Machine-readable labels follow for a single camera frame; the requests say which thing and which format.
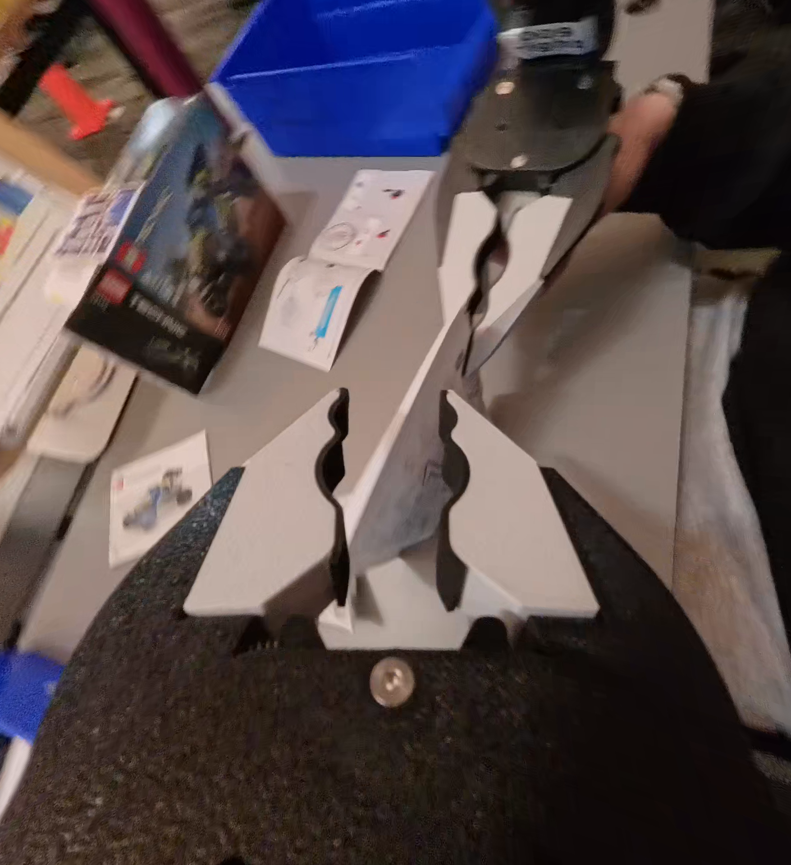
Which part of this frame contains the printed instruction poster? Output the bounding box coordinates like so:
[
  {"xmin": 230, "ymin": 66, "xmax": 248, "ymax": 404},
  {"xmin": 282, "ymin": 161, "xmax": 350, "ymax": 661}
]
[{"xmin": 0, "ymin": 128, "xmax": 58, "ymax": 420}]

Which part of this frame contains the blue plastic bin with label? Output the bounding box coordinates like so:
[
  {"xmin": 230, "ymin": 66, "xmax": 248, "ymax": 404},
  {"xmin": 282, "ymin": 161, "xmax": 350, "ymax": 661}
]
[{"xmin": 0, "ymin": 649, "xmax": 66, "ymax": 865}]

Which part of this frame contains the black toy car set box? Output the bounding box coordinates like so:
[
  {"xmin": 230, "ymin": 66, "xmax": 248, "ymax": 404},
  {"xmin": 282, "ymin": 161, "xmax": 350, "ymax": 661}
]
[{"xmin": 64, "ymin": 91, "xmax": 288, "ymax": 396}]

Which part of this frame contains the blue plastic bin with dividers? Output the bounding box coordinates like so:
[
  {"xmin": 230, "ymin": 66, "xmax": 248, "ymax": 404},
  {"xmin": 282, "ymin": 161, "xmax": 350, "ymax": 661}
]
[{"xmin": 209, "ymin": 0, "xmax": 501, "ymax": 158}]

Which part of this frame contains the person's right forearm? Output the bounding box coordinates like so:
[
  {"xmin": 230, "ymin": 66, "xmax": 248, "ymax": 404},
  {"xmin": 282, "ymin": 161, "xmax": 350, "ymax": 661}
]
[{"xmin": 622, "ymin": 14, "xmax": 791, "ymax": 252}]

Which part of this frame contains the instruction booklet with car cover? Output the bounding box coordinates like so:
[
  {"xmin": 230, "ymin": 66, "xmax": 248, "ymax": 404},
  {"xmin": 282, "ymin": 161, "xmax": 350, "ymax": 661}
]
[
  {"xmin": 109, "ymin": 431, "xmax": 214, "ymax": 570},
  {"xmin": 259, "ymin": 169, "xmax": 437, "ymax": 373}
]

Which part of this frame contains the white printed paper bag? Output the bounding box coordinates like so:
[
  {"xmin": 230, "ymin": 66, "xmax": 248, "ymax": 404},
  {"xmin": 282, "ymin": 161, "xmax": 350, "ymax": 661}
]
[{"xmin": 344, "ymin": 297, "xmax": 504, "ymax": 578}]

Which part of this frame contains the person's black jacket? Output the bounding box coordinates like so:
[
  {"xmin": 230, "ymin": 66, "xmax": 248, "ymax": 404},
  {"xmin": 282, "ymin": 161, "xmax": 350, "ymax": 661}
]
[{"xmin": 720, "ymin": 250, "xmax": 791, "ymax": 751}]

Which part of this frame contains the red plastic piece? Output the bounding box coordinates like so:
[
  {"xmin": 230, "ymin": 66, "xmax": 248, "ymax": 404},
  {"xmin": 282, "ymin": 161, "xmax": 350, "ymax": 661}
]
[{"xmin": 37, "ymin": 63, "xmax": 118, "ymax": 141}]

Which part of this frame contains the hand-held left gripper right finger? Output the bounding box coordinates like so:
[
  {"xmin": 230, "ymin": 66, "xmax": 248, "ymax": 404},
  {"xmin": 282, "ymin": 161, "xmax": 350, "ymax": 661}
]
[{"xmin": 436, "ymin": 389, "xmax": 601, "ymax": 635}]

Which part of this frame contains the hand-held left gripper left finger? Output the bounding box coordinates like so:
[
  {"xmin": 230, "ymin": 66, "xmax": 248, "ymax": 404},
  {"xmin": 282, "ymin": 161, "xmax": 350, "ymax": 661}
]
[{"xmin": 183, "ymin": 388, "xmax": 357, "ymax": 636}]

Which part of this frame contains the person's right hand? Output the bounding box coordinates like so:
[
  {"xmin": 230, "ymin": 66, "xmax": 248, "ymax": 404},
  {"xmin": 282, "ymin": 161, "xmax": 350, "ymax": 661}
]
[{"xmin": 604, "ymin": 76, "xmax": 688, "ymax": 215}]

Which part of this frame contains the wooden display board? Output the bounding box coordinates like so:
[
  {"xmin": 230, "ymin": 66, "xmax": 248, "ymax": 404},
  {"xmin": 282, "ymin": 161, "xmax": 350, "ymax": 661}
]
[{"xmin": 0, "ymin": 84, "xmax": 102, "ymax": 197}]

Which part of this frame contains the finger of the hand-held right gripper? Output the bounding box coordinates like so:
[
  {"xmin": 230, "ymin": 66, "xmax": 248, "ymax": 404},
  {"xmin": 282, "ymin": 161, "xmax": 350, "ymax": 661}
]
[
  {"xmin": 466, "ymin": 195, "xmax": 573, "ymax": 377},
  {"xmin": 438, "ymin": 191, "xmax": 502, "ymax": 333}
]

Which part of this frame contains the blue sticker sheet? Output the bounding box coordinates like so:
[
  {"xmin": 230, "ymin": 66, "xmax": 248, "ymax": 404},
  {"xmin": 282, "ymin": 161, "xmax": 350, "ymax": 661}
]
[{"xmin": 47, "ymin": 186, "xmax": 141, "ymax": 264}]

